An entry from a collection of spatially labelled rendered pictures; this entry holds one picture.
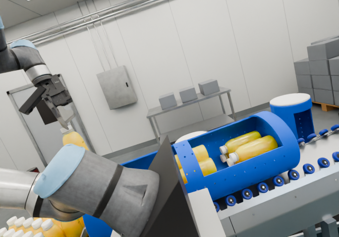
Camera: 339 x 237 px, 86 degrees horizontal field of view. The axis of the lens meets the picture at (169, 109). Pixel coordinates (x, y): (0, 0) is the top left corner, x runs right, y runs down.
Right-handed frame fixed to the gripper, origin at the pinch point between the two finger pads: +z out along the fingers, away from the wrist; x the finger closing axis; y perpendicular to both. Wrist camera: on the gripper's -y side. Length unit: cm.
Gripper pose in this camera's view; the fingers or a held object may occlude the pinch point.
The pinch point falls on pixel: (65, 127)
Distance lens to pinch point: 81.1
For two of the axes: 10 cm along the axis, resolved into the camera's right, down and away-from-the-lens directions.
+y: 7.8, -4.8, 4.0
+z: 4.9, 8.7, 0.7
